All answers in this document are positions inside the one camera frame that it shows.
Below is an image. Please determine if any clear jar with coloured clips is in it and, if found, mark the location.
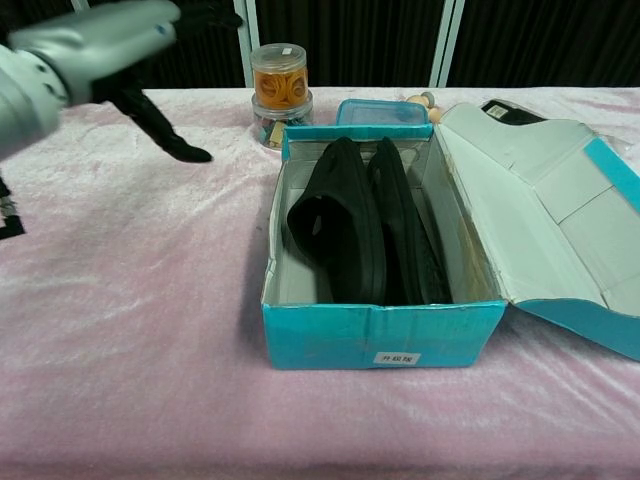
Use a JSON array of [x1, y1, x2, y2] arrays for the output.
[[250, 92, 315, 152]]

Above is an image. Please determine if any blue-rimmed clear plastic container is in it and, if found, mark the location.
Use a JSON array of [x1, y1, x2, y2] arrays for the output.
[[335, 97, 436, 129]]

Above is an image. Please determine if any pink plush table cloth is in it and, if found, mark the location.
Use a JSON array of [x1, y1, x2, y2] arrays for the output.
[[0, 85, 640, 480]]

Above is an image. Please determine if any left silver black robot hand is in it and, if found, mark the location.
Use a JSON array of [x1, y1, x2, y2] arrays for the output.
[[8, 0, 245, 165]]

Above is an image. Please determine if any clear jar with orange bands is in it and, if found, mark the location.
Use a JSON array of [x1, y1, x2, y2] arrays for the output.
[[250, 43, 310, 109]]

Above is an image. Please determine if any black slipper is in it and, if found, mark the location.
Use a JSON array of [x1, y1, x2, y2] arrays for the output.
[[285, 136, 389, 305], [368, 135, 454, 307]]

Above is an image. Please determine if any teal cardboard shoe box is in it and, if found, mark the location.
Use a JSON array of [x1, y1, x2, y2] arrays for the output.
[[260, 101, 640, 372]]

